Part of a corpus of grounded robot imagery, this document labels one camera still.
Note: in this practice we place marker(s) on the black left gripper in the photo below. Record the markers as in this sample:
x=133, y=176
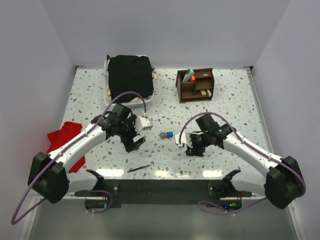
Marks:
x=129, y=143

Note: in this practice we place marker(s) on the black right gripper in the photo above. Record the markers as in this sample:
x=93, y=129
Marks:
x=194, y=151

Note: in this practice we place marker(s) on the dark purple pen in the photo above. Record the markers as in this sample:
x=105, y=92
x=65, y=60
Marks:
x=138, y=168

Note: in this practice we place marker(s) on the beige long eraser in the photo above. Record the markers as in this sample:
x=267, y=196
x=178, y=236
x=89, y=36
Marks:
x=209, y=93

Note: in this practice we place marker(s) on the yellow square eraser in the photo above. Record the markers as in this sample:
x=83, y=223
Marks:
x=203, y=93

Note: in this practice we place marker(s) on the orange black highlighter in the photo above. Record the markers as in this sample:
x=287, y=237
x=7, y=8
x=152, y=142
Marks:
x=192, y=79

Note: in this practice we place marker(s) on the light green highlighter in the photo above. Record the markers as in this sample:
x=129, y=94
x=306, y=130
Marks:
x=189, y=73

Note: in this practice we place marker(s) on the blue cylindrical battery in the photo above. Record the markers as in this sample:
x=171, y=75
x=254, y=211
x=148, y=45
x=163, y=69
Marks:
x=169, y=134

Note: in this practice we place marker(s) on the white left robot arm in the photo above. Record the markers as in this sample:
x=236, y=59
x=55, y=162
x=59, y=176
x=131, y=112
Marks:
x=50, y=174

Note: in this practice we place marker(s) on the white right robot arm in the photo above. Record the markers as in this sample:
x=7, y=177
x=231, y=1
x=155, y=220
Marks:
x=226, y=137

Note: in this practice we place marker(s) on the small clear pen cap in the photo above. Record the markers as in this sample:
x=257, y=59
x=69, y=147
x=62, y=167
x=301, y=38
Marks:
x=176, y=158

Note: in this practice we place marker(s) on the white plastic basket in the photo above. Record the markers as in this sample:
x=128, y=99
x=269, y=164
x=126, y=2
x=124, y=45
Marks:
x=147, y=100

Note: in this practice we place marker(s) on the brown wooden desk organizer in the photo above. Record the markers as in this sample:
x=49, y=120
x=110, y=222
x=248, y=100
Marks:
x=191, y=91

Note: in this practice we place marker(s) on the red cloth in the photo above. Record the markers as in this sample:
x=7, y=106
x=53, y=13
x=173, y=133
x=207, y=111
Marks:
x=60, y=137

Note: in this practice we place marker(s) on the black cloth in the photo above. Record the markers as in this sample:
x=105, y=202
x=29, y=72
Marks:
x=130, y=73

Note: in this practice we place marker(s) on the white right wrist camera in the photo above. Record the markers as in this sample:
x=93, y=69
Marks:
x=183, y=140

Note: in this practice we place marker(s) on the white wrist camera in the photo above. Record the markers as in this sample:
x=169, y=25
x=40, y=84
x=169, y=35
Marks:
x=143, y=124
x=183, y=140

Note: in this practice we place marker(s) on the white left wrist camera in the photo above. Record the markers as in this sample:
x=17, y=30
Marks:
x=143, y=124

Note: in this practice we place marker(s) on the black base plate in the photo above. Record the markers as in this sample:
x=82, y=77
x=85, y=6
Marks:
x=163, y=192

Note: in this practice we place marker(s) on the aluminium front rail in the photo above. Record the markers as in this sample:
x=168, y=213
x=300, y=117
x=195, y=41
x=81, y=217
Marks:
x=277, y=187

